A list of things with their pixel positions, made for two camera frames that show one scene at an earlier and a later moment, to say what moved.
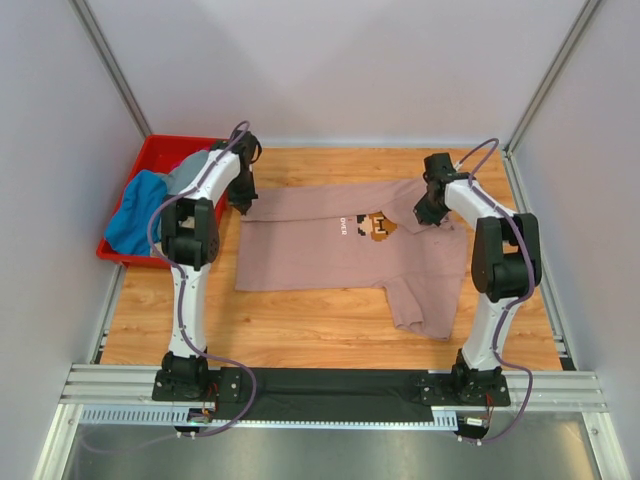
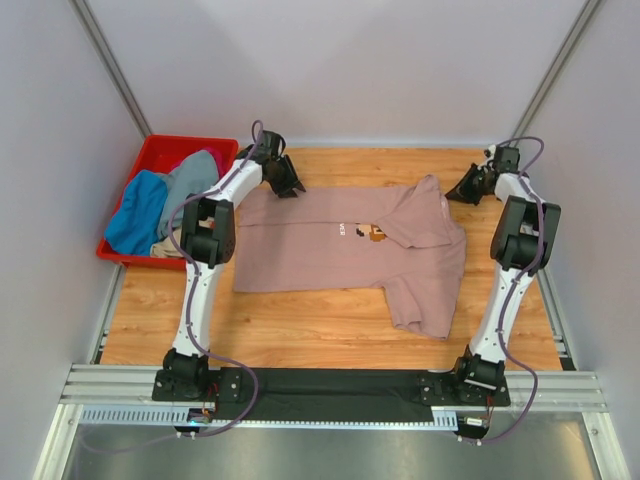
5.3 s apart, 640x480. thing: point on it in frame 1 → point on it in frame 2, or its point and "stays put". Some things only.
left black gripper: [242, 197] → [281, 172]
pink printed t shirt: [363, 234] stays put
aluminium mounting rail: [123, 395] stays put
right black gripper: [426, 211] → [476, 180]
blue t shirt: [127, 231] stays put
